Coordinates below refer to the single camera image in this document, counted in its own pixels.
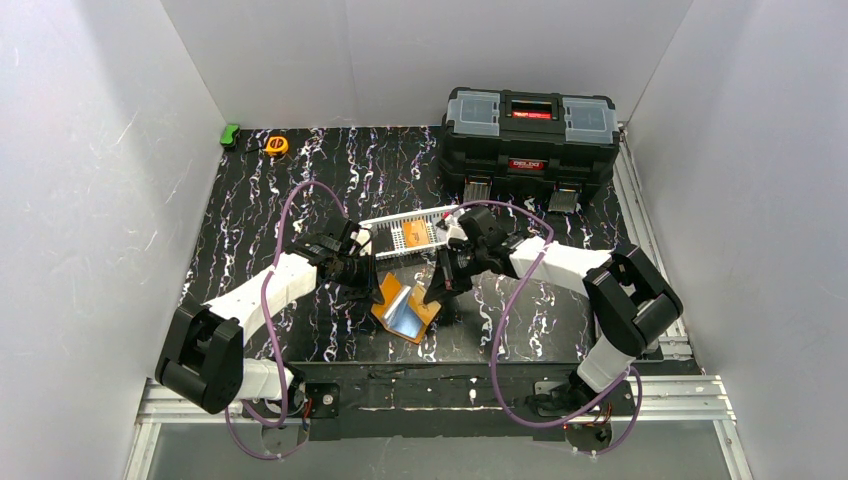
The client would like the white plastic basket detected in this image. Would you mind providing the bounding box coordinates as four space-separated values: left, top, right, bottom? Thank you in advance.
360 205 455 260

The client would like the orange leather card holder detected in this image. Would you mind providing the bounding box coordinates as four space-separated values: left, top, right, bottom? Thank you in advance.
370 273 442 344

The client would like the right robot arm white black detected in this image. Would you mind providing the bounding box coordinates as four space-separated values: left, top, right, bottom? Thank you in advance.
424 201 684 395

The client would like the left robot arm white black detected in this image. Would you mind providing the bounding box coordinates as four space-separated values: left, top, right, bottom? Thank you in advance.
154 217 383 417

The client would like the black red toolbox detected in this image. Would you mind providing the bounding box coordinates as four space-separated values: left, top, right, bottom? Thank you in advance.
438 87 623 214

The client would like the yellow tape measure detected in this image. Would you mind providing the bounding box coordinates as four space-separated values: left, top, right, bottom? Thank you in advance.
264 135 289 157

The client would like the green small object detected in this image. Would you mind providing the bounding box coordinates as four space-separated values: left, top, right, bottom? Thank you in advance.
219 124 241 149

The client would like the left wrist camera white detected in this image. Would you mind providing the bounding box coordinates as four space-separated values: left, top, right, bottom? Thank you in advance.
351 228 374 257

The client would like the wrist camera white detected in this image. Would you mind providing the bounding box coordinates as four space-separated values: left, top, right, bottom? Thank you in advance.
442 213 468 244
351 228 374 257

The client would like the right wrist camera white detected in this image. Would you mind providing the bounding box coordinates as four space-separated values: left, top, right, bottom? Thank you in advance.
442 213 468 244

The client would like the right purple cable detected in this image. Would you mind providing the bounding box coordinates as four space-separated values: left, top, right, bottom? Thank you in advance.
450 199 644 458

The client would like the aluminium right rail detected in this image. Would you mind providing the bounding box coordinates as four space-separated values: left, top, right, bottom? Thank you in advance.
612 122 690 342

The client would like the aluminium rail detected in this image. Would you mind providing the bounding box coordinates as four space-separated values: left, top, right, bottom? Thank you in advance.
122 377 753 480
612 122 690 342

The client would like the aluminium front rail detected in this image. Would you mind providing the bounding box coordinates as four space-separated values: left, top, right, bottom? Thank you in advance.
122 377 753 480

